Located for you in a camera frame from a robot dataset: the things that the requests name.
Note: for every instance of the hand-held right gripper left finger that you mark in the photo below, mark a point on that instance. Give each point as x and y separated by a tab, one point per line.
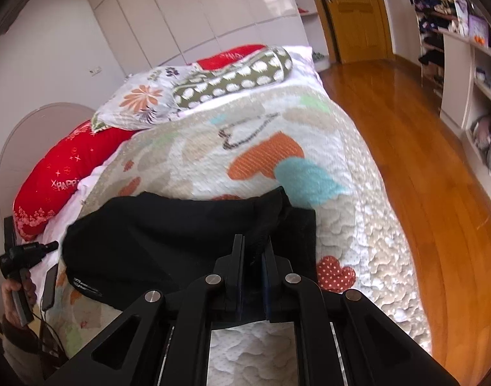
238	283

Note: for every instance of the person's left hand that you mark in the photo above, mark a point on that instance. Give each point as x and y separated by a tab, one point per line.
10	295

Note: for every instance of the black flat device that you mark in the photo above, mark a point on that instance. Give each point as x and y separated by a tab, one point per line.
50	287

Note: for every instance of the heart patterned quilt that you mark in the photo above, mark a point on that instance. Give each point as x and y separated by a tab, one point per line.
269	161

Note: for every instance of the large red pillow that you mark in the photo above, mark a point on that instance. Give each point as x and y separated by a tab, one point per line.
68	169

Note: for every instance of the black pants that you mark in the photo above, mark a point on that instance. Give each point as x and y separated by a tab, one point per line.
157	233

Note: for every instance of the floral white pillow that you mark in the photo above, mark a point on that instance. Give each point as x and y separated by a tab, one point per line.
141	98

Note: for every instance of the small red pillow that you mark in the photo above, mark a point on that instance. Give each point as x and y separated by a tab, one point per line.
229	57

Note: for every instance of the wooden door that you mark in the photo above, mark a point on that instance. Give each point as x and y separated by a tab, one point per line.
356	16

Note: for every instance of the glossy white wardrobe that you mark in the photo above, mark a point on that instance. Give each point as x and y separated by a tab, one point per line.
197	12

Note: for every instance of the pile of dark clothes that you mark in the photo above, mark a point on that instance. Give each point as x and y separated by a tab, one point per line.
434	12

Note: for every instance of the purple box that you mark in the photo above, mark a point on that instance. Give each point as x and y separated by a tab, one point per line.
478	29

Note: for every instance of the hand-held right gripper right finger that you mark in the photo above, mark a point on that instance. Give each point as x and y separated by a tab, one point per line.
268	283

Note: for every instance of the grey plush bundle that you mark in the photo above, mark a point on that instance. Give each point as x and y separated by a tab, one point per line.
489	138

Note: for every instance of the person's left forearm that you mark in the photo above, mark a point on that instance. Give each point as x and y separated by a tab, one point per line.
22	354

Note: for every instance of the white shelf unit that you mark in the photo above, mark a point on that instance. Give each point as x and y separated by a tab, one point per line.
456	80

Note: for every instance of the beige rounded headboard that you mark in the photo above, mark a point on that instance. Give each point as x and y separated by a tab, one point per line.
32	128

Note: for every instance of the white bed sheet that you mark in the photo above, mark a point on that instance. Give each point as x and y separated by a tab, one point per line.
304	62

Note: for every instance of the wall socket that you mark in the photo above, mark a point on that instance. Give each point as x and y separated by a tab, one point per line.
95	70

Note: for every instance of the green dotted bolster pillow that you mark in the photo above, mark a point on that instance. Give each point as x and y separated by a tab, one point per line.
233	76

